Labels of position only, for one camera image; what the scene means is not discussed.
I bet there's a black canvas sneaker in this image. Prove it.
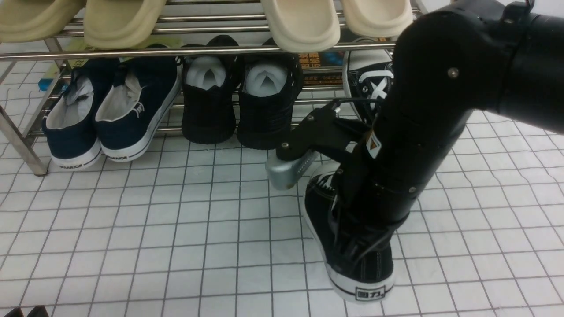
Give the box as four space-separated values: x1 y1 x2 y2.
302 162 395 303
342 49 393 125

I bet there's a black mesh shoe left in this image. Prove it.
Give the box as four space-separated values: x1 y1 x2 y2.
181 54 245 144

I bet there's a black object bottom left corner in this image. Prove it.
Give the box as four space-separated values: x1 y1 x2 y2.
4 305 49 317

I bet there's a beige slipper far left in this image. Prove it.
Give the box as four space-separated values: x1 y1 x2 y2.
0 0 86 43

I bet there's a black orange printed box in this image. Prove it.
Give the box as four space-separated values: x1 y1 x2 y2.
298 28 397 86

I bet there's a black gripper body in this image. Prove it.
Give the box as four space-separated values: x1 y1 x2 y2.
327 170 410 271

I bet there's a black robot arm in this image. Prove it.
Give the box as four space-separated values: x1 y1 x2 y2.
328 0 563 273

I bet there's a beige slipper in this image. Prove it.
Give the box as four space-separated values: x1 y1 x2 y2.
0 0 86 43
83 0 167 49

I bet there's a cream slipper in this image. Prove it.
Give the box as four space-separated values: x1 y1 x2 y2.
341 0 414 38
260 0 341 53

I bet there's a navy canvas shoe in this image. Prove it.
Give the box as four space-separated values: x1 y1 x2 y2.
93 56 182 162
42 58 120 170

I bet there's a silver metal shoe rack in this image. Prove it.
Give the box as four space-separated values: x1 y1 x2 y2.
1 0 393 177

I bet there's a cream slipper far right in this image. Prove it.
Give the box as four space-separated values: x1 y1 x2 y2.
341 0 414 38

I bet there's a navy canvas shoe right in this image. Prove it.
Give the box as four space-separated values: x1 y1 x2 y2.
93 56 182 162

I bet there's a navy canvas shoe left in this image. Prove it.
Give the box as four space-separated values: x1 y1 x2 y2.
42 58 120 170

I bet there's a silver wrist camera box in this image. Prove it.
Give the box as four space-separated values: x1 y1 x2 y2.
265 151 319 190

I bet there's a black mesh shoe right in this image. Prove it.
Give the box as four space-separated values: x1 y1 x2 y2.
237 52 304 150

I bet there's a black mesh shoe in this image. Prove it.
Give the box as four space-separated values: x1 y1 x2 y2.
237 52 304 150
181 54 245 144

